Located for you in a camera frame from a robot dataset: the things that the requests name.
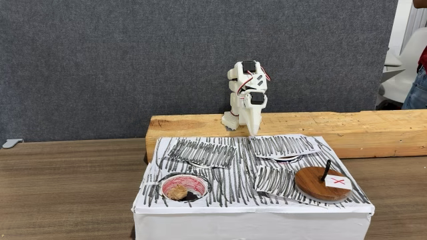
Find brown debris lump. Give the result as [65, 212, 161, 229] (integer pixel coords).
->
[166, 184, 189, 201]

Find striped paper sheet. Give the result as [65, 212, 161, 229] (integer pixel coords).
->
[166, 138, 238, 169]
[249, 133, 322, 159]
[254, 165, 303, 201]

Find round wooden lid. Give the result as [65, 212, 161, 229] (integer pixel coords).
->
[294, 165, 354, 203]

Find red lined cup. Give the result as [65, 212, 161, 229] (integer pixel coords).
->
[159, 173, 209, 202]

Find white box with black stripes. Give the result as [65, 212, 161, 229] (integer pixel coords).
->
[131, 133, 376, 240]

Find paper label with red cross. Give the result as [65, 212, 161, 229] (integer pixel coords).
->
[324, 174, 353, 191]

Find light wooden beam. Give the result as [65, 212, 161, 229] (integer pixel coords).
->
[145, 109, 427, 164]

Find grey felt partition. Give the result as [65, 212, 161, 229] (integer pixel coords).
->
[0, 0, 400, 144]

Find white chair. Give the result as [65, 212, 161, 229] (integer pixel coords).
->
[378, 26, 427, 104]

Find person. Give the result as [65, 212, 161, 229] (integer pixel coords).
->
[402, 0, 427, 110]

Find grey partition foot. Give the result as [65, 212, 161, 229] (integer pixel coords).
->
[1, 138, 25, 149]

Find red black servo cable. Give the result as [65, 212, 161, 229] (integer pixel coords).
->
[236, 66, 272, 99]

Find black loop handle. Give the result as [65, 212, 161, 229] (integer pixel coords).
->
[320, 159, 332, 183]

